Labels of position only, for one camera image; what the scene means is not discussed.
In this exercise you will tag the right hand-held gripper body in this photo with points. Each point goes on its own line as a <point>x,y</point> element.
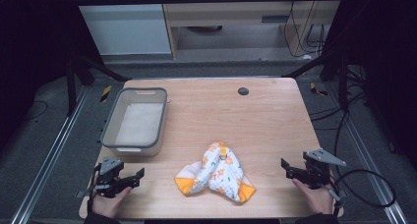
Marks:
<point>319,166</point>

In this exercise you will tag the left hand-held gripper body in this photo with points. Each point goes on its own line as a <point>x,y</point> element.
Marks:
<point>109,167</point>

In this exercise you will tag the person's left hand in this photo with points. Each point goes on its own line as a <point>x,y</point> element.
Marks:
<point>109,202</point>

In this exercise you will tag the person's right hand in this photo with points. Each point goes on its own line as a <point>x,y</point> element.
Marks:
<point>316,199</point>

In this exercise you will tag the white bin with grey rim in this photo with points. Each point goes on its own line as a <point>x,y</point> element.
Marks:
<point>137,122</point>

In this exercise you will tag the white orange quilted oven mitt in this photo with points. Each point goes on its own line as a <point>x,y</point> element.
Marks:
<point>218,173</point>

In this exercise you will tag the yellow black floor tape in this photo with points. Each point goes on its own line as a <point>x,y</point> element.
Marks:
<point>317,89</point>
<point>105,93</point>

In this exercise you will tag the dark round table grommet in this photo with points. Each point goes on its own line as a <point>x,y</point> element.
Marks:
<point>243,91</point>

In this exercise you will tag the black metal stand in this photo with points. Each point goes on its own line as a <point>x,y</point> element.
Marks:
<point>70,86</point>
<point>343,83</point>

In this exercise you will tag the white plug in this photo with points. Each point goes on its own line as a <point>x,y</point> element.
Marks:
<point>307,57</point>

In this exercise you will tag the black curtain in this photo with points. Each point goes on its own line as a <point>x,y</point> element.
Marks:
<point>387,53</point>
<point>32,37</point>

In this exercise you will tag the white cabinet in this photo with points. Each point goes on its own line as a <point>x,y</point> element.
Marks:
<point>124,27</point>

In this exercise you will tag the beige wooden desk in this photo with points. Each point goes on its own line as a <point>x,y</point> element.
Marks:
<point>229,11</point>

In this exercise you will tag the aluminium floor rail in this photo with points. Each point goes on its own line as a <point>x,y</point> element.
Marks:
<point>367,158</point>
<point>49,158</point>

